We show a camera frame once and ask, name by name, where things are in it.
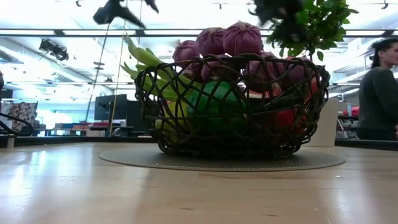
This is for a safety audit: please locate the person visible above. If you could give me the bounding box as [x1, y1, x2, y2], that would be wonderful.
[356, 37, 398, 141]

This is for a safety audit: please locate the green bell pepper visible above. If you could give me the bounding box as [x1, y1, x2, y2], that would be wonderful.
[186, 81, 249, 134]

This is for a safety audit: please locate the thin black hanging cable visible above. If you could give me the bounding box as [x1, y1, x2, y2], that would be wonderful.
[85, 23, 111, 123]

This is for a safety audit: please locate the black aluminium table frame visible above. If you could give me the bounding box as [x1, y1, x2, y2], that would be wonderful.
[0, 136, 398, 151]

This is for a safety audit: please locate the yellow hanging cable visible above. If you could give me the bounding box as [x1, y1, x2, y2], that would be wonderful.
[110, 18, 128, 136]

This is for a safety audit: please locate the dark woven wire basket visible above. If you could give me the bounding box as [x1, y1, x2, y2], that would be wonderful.
[134, 53, 330, 158]

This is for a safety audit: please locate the green white celery bunch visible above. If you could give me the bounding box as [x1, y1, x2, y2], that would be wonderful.
[120, 34, 203, 102]

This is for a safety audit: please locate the black computer monitor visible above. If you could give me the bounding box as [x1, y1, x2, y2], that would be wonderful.
[94, 94, 128, 121]

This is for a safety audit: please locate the black cabinet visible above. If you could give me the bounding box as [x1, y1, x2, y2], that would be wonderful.
[126, 100, 149, 132]

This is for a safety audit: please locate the shelf with red goods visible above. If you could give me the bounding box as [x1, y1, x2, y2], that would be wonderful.
[337, 105, 360, 141]

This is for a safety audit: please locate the purple grape bunch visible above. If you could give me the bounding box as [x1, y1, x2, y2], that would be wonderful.
[172, 21, 312, 94]

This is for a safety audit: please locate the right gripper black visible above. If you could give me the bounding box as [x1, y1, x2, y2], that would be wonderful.
[250, 0, 308, 44]

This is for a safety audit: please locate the round grey placemat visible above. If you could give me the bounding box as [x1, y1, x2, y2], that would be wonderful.
[98, 145, 346, 172]

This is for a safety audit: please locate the long linear ceiling light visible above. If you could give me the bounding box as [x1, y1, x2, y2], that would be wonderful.
[0, 28, 398, 38]

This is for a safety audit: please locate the thick black curved cable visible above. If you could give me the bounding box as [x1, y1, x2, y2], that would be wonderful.
[0, 110, 35, 137]

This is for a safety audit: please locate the green plant in white pot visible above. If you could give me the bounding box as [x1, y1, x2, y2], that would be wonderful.
[266, 0, 360, 147]

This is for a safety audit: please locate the patterned chair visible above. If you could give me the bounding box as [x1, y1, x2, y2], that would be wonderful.
[7, 101, 39, 133]

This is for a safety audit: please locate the black ceiling spotlight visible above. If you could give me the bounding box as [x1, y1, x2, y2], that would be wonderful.
[39, 39, 70, 62]

